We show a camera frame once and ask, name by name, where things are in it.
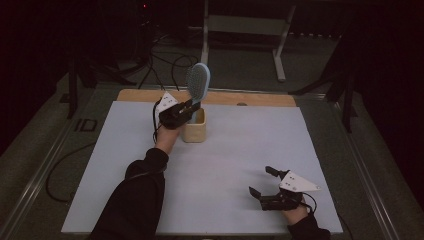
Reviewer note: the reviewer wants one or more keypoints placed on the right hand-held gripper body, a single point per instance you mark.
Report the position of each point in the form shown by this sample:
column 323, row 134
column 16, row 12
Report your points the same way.
column 290, row 191

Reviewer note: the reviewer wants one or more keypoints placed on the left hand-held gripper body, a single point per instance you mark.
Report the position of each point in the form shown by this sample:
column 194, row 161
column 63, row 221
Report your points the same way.
column 168, row 113

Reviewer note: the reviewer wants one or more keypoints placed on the cream holder cup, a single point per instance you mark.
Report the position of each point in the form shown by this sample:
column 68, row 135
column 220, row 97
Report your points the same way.
column 194, row 133

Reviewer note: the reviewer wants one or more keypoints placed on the light blue hairbrush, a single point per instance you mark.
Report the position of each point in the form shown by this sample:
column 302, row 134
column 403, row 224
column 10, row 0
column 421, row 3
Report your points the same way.
column 198, row 80

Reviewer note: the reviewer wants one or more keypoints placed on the person's right hand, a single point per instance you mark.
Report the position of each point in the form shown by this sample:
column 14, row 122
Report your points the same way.
column 295, row 215

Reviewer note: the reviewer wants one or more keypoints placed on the person's left hand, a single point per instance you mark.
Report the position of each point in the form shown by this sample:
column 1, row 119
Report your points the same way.
column 166, row 138

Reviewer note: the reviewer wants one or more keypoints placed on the black tripod stand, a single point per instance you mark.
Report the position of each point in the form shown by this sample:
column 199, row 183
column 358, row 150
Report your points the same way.
column 343, row 90
column 83, row 76

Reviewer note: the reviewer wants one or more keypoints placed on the grey metal stand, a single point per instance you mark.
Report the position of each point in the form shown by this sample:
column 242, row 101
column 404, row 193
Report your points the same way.
column 245, row 25

